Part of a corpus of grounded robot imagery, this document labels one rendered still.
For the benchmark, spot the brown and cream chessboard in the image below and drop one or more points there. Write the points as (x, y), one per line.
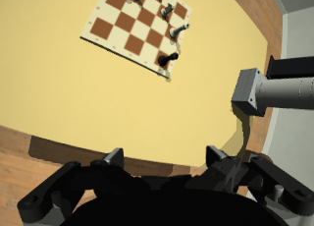
(136, 30)

